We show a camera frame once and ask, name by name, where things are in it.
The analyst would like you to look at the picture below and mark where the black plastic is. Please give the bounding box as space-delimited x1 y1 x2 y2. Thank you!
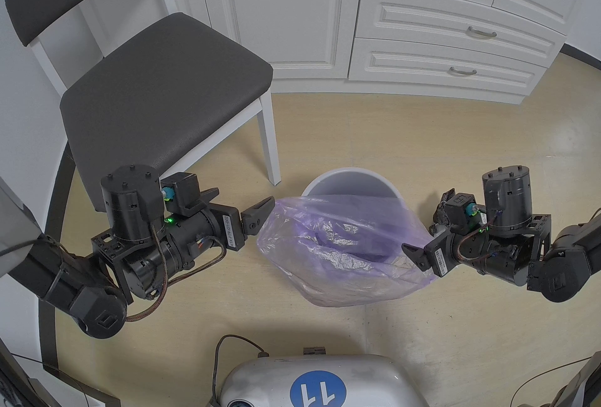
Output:
431 188 460 239

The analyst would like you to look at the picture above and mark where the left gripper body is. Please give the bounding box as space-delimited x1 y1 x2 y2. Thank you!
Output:
125 203 244 299

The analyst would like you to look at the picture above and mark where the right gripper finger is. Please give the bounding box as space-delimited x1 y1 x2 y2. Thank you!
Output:
401 244 434 273

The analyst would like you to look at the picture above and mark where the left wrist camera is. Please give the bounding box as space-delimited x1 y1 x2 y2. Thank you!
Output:
160 172 203 214

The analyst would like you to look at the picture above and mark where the white chair with grey seat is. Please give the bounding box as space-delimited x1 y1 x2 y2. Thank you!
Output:
5 0 282 214

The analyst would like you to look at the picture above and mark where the grey trash bin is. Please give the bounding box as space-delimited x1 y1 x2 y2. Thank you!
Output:
300 167 404 214

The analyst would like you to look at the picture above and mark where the black cable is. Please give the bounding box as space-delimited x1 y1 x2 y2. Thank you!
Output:
511 353 601 407
213 335 271 407

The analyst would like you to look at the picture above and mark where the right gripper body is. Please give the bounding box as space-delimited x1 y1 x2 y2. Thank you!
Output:
423 231 530 287

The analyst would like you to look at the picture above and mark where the purple plastic bag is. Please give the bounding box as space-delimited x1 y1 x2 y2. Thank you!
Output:
257 194 444 308

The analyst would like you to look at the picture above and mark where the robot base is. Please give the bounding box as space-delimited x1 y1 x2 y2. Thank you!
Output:
220 346 430 407

